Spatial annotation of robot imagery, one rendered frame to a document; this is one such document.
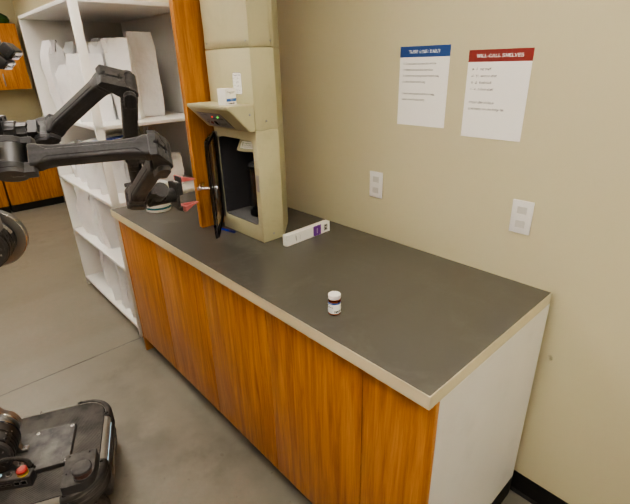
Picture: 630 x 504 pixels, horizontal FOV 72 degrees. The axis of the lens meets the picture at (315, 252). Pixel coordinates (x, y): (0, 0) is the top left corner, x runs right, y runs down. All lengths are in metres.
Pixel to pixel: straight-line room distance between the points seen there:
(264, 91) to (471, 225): 0.94
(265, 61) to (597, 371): 1.59
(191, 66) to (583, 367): 1.87
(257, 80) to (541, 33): 0.96
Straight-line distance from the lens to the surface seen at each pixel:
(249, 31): 1.78
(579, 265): 1.61
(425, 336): 1.29
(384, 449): 1.38
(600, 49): 1.51
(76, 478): 1.97
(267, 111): 1.82
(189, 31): 2.08
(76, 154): 1.37
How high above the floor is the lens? 1.65
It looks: 23 degrees down
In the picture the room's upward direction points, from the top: 2 degrees counter-clockwise
